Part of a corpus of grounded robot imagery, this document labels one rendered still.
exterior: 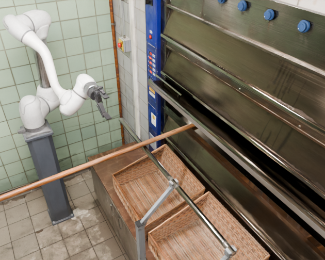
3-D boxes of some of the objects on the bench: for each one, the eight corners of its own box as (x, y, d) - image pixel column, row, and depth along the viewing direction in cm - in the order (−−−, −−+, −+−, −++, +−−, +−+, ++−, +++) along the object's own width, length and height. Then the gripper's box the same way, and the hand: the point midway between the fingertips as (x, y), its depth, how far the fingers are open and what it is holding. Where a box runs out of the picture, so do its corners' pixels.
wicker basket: (205, 215, 225) (209, 189, 209) (263, 281, 186) (273, 255, 170) (146, 246, 205) (145, 220, 189) (197, 327, 166) (201, 302, 150)
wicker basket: (165, 167, 266) (166, 142, 250) (204, 214, 226) (207, 188, 210) (112, 188, 247) (109, 162, 231) (144, 243, 207) (142, 216, 191)
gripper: (97, 71, 182) (112, 86, 167) (102, 108, 197) (116, 125, 182) (84, 75, 179) (99, 90, 164) (91, 111, 193) (104, 129, 179)
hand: (107, 108), depth 174 cm, fingers open, 13 cm apart
